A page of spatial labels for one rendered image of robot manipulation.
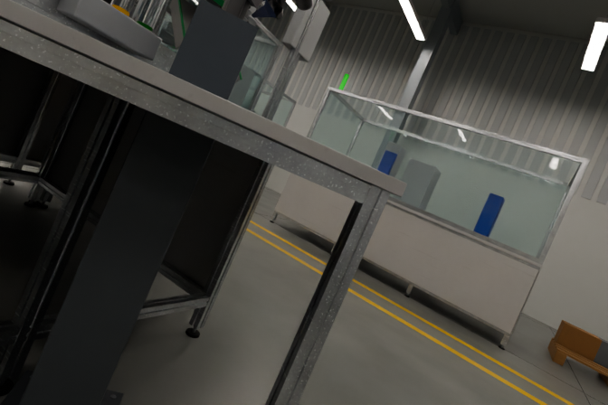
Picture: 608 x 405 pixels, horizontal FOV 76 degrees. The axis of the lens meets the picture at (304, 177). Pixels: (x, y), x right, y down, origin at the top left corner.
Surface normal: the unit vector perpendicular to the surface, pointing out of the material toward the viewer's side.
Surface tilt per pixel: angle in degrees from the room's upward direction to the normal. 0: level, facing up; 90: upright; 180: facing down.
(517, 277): 90
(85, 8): 90
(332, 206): 90
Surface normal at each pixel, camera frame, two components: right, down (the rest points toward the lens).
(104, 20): 0.81, 0.37
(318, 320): 0.22, 0.11
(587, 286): -0.47, -0.20
